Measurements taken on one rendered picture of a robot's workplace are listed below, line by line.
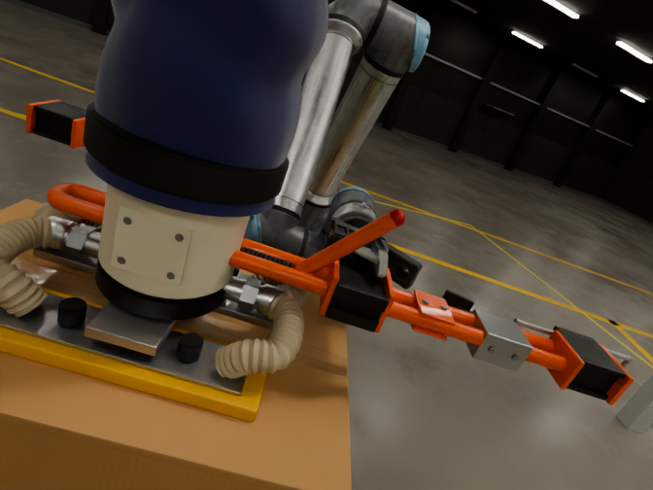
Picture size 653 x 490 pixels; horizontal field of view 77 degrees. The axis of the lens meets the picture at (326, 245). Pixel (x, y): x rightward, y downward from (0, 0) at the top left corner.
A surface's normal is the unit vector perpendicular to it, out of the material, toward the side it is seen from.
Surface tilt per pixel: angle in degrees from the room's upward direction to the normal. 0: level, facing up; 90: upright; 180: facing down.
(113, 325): 0
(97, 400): 0
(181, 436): 0
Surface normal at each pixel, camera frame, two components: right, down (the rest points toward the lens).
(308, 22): 0.78, 0.32
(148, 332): 0.33, -0.86
